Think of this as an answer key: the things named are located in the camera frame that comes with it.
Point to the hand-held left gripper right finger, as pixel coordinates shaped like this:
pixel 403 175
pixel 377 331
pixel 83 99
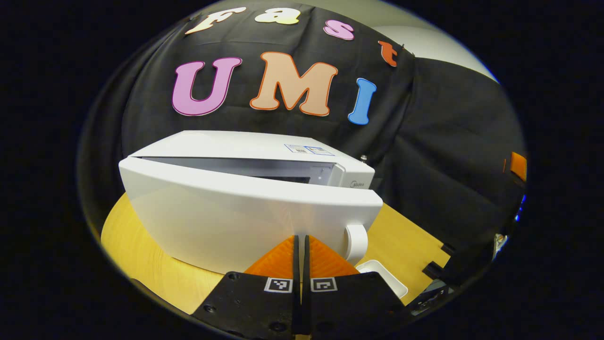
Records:
pixel 339 307

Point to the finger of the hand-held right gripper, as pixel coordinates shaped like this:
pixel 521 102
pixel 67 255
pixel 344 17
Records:
pixel 518 165

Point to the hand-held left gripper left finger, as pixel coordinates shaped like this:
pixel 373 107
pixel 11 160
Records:
pixel 264 307

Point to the white microwave oven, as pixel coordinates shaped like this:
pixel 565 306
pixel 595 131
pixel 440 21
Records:
pixel 236 217

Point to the white divided dish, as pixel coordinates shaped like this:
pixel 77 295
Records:
pixel 384 278

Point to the black backdrop cloth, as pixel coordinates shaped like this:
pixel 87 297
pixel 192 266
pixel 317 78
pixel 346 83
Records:
pixel 424 141

